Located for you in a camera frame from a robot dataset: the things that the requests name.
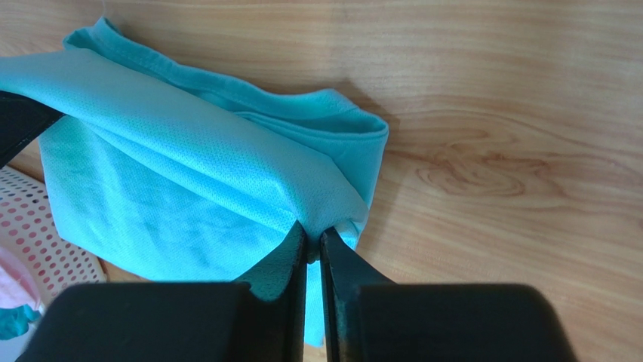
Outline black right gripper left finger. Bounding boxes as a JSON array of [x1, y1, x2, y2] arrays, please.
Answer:
[[20, 223, 306, 361]]

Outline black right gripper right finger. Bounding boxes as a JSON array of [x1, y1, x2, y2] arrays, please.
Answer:
[[319, 229, 576, 361]]

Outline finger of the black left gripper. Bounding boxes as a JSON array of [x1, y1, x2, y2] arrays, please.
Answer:
[[1, 91, 64, 167]]

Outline light teal t-shirt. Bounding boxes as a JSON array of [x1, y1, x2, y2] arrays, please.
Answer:
[[0, 16, 390, 348]]

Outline white perforated laundry basket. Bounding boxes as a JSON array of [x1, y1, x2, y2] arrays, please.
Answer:
[[1, 166, 107, 307]]

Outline pink t-shirt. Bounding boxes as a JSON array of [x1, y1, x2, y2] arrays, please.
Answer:
[[1, 247, 43, 312]]

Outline dark teal t-shirt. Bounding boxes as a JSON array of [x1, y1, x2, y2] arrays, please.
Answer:
[[0, 305, 42, 341]]

